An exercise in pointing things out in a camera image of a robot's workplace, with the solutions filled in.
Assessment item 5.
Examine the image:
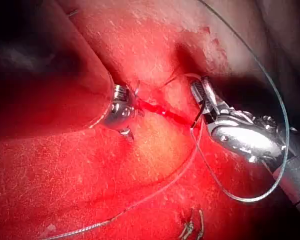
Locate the left arm needle driver jaw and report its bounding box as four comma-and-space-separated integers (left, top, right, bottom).
133, 79, 142, 97
119, 127, 136, 143

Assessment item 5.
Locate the right arm needle driver jaw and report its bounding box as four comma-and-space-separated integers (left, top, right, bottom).
189, 79, 213, 124
200, 75, 231, 118

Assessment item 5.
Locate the left arm needle driver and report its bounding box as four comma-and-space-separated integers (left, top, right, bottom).
103, 83, 137, 132

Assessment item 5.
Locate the right arm needle driver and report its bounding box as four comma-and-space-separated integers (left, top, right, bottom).
204, 106, 291, 165

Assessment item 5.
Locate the curved steel needle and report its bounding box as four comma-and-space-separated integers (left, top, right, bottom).
189, 97, 208, 130

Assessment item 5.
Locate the tissue pad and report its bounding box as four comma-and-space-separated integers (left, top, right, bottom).
0, 0, 300, 240

